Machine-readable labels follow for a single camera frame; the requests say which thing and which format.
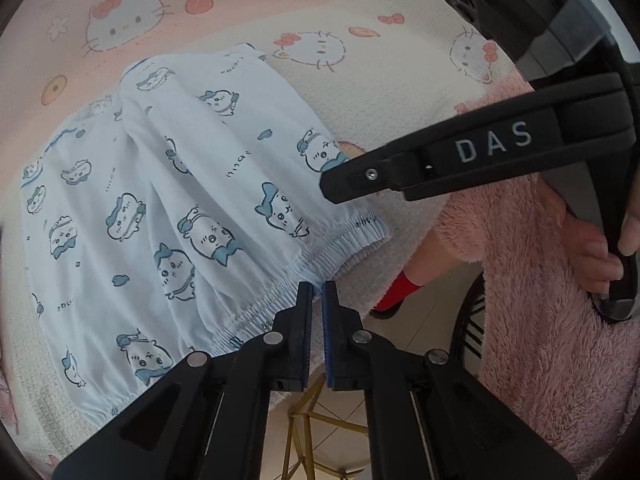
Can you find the red sock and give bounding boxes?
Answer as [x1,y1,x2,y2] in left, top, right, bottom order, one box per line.
[374,269,425,312]

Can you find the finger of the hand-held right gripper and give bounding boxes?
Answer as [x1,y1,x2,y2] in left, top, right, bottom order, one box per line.
[320,145,433,205]

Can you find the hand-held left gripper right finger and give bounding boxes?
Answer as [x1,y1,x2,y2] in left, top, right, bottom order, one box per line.
[321,281,581,480]

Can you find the pink cartoon cat printed blanket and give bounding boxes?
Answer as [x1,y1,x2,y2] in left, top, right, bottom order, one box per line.
[0,0,531,468]

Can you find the person's bare leg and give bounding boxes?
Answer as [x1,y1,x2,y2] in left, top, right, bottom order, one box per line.
[407,237,453,286]

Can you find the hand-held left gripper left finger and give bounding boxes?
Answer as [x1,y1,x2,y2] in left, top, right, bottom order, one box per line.
[52,282,314,480]

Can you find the person's right hand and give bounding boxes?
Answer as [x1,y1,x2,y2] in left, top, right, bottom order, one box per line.
[550,195,640,298]

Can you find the light blue printed pajama pants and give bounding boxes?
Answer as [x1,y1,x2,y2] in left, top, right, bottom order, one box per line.
[20,42,392,428]

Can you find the black striped object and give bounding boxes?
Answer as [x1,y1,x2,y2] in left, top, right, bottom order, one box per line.
[449,270,487,378]

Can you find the gold metal table frame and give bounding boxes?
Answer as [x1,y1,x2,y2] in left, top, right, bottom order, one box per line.
[280,374,371,480]

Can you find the pink fluffy robe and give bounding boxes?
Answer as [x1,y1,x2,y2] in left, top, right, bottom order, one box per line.
[430,77,640,480]

